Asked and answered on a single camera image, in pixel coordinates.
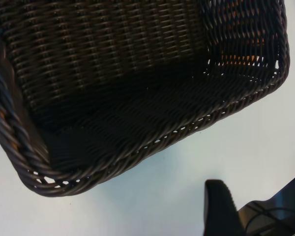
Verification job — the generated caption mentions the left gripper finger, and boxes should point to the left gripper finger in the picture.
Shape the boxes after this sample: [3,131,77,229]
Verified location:
[203,179,245,236]

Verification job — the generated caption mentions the orange fruit with knobby top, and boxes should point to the orange fruit with knobby top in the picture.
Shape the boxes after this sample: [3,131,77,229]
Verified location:
[218,0,278,64]

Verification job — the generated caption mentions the dark brown wicker basket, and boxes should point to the dark brown wicker basket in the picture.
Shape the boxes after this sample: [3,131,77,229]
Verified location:
[0,0,291,199]

